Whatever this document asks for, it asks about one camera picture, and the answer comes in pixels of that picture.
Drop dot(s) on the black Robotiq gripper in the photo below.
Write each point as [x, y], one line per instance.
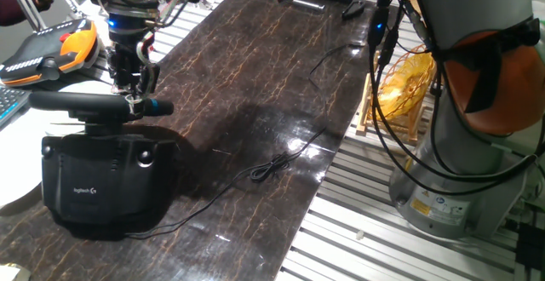
[127, 34]

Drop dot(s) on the black Logitech steering wheel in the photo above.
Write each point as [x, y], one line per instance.
[76, 102]

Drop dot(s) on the dark red sleeved forearm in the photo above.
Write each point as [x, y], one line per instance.
[17, 10]

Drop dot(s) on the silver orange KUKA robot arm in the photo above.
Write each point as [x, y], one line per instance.
[464, 157]

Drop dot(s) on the black Logitech wheel base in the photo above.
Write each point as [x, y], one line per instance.
[102, 179]

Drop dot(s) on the orange black teach pendant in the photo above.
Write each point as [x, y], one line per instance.
[34, 55]

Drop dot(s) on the black computer keyboard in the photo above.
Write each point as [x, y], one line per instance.
[10, 102]

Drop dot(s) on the silver aluminium pole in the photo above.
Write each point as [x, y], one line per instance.
[25, 2]

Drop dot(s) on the white round plate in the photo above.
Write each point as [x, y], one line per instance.
[19, 157]

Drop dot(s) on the dark marble pattern mat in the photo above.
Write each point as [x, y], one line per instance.
[255, 145]

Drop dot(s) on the beige paper scrap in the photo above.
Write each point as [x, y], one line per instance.
[13, 272]

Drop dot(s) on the black C-clamp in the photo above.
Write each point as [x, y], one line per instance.
[355, 6]

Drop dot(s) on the black box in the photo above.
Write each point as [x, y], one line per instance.
[531, 247]

